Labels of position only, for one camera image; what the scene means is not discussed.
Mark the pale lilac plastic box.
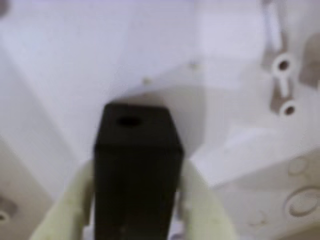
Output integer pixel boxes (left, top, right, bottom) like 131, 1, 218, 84
0, 0, 320, 240

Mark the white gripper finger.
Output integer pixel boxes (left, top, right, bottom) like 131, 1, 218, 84
29, 159, 97, 240
169, 160, 237, 240

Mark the black rectangular block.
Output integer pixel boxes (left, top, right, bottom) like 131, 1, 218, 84
93, 102, 186, 240

